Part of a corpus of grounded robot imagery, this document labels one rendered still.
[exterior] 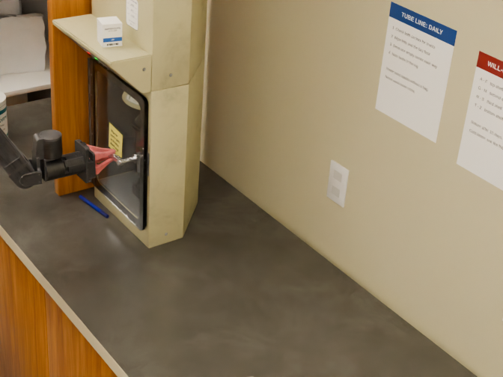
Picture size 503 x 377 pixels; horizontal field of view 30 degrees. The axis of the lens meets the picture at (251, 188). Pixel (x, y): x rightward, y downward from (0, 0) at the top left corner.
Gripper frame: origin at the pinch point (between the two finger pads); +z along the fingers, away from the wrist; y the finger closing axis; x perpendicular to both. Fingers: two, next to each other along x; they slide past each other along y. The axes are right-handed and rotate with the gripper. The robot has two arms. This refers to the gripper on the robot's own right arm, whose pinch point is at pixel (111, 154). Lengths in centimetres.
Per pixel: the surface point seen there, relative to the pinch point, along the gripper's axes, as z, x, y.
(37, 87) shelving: 23, 107, -22
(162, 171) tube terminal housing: 9.3, -10.3, -3.0
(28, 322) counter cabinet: -22, 13, -55
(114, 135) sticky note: 3.9, 6.0, 2.4
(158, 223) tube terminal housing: 8.5, -9.4, -18.9
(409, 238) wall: 50, -63, -9
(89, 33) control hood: -2.0, 6.7, 31.7
